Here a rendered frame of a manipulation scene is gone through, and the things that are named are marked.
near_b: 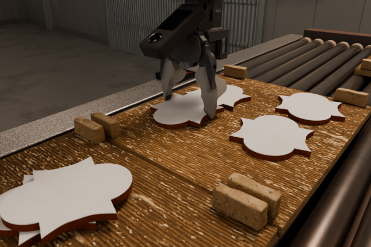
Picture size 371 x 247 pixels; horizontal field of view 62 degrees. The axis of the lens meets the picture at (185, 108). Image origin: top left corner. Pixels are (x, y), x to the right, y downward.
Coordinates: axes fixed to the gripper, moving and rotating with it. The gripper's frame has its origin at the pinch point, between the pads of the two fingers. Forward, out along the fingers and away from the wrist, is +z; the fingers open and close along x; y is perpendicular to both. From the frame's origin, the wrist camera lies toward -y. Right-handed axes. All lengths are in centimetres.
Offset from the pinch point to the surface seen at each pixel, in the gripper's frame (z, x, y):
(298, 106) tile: -0.2, -15.0, 14.9
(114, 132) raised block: 0.9, 2.6, -14.0
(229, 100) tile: 0.0, -3.4, 9.2
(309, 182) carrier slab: 1.7, -24.7, -5.1
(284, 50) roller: 0, 13, 71
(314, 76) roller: 1.3, -7.8, 44.8
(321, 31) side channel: -4, 10, 100
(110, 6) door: 10, 413, 287
